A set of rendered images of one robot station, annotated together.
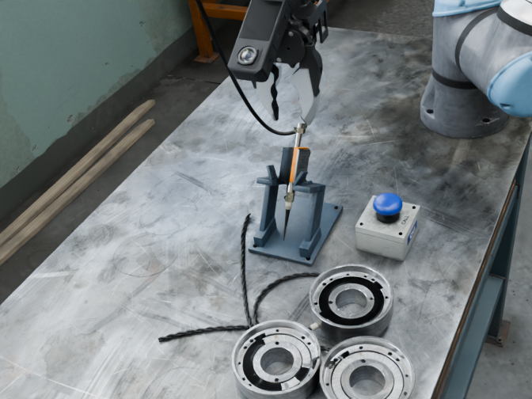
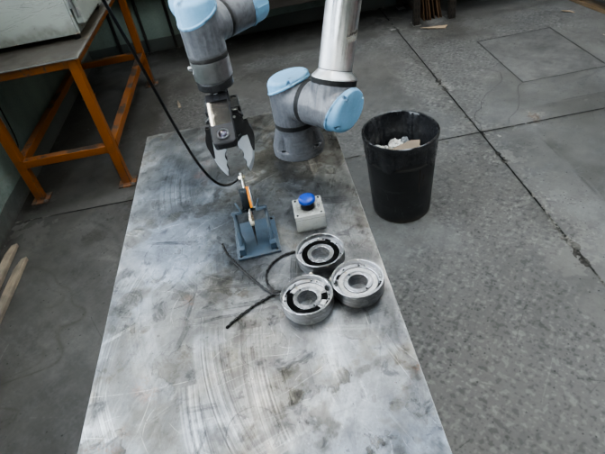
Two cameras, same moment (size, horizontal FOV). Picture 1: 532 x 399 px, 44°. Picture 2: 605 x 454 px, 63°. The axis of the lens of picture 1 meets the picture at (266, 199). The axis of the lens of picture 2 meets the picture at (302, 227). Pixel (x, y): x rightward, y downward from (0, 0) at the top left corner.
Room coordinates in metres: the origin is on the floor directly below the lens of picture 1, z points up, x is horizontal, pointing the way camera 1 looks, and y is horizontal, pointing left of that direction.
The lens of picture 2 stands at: (-0.08, 0.38, 1.57)
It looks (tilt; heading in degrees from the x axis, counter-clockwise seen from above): 40 degrees down; 325
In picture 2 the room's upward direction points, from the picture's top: 11 degrees counter-clockwise
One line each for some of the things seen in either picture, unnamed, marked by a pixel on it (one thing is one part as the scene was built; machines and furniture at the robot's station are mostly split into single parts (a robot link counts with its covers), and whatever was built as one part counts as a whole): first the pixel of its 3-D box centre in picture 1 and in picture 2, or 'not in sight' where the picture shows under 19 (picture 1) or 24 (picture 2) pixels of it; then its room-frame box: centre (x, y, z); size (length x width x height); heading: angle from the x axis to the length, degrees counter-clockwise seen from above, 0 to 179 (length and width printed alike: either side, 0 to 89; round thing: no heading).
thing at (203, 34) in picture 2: not in sight; (202, 26); (0.76, -0.06, 1.28); 0.09 x 0.08 x 0.11; 99
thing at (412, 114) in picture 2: not in sight; (401, 169); (1.18, -1.09, 0.21); 0.34 x 0.34 x 0.43
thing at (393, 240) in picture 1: (389, 224); (309, 212); (0.67, -0.17, 0.82); 0.08 x 0.07 x 0.05; 146
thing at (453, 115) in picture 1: (465, 89); (296, 132); (0.94, -0.37, 0.85); 0.15 x 0.15 x 0.10
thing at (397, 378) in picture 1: (367, 385); (357, 284); (0.43, -0.08, 0.82); 0.08 x 0.08 x 0.02
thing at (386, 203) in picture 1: (387, 213); (307, 204); (0.67, -0.16, 0.85); 0.04 x 0.04 x 0.05
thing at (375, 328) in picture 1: (351, 305); (320, 256); (0.54, -0.08, 0.82); 0.10 x 0.10 x 0.04
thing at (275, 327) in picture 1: (277, 365); (307, 300); (0.47, 0.02, 0.82); 0.10 x 0.10 x 0.04
